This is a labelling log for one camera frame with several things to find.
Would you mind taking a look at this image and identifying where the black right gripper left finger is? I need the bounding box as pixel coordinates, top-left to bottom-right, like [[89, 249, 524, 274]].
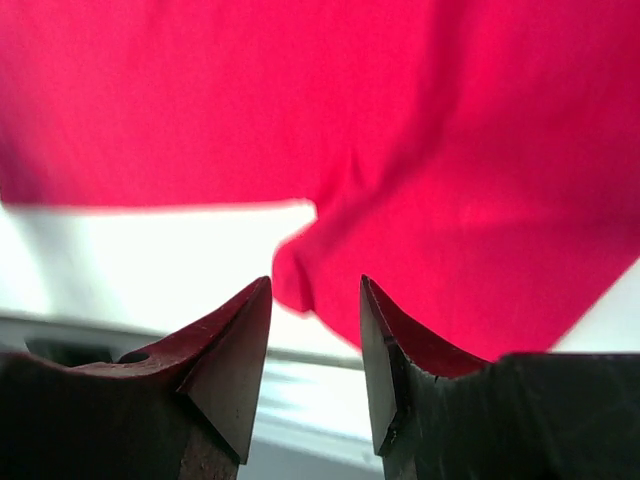
[[1, 277, 272, 479]]

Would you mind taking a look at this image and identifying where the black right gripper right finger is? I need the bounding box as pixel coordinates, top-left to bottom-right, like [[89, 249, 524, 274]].
[[360, 278, 639, 479]]

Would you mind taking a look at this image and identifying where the red t shirt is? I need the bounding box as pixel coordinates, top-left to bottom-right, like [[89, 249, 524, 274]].
[[1, 1, 639, 359]]

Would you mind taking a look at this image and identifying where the aluminium front rail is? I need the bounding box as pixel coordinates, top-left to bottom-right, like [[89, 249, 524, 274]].
[[1, 315, 383, 479]]

